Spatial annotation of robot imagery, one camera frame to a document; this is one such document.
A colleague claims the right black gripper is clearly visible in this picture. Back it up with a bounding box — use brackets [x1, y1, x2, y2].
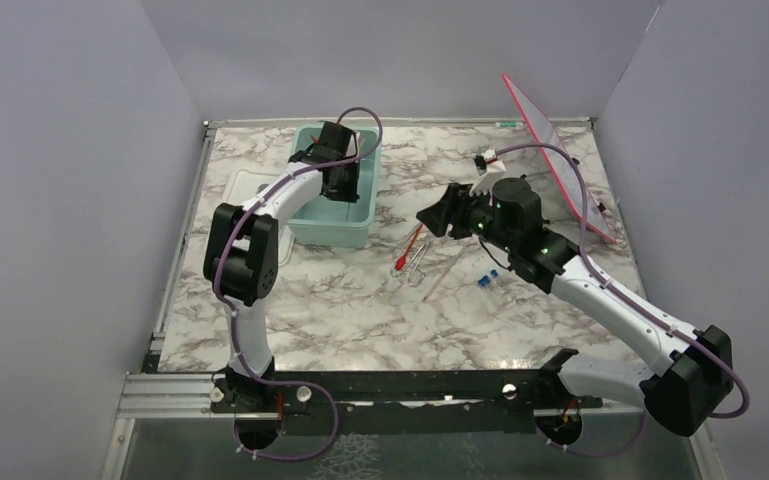
[417, 181, 517, 254]

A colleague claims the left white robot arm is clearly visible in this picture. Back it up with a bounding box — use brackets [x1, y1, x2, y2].
[203, 122, 359, 411]

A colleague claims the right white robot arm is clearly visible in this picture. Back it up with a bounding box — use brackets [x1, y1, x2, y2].
[416, 178, 735, 437]

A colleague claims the glass stirring rod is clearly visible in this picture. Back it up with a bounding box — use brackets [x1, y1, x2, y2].
[422, 256, 457, 302]

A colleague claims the teal plastic bin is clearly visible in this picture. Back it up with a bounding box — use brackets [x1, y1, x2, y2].
[287, 125, 384, 250]

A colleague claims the whiteboard stand rod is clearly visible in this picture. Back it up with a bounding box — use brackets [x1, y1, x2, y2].
[519, 170, 553, 182]

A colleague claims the white bin lid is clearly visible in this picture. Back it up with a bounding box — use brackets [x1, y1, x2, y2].
[202, 168, 296, 268]

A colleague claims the pink framed whiteboard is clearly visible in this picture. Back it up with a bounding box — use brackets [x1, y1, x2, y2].
[502, 73, 617, 244]

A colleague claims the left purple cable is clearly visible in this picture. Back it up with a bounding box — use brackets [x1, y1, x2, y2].
[211, 105, 385, 464]

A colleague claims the purple cable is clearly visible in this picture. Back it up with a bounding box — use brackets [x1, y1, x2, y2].
[211, 105, 385, 464]
[489, 142, 753, 460]

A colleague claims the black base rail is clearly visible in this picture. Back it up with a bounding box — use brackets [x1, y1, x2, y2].
[209, 368, 602, 436]

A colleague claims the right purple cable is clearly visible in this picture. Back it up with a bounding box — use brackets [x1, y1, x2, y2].
[489, 142, 753, 460]

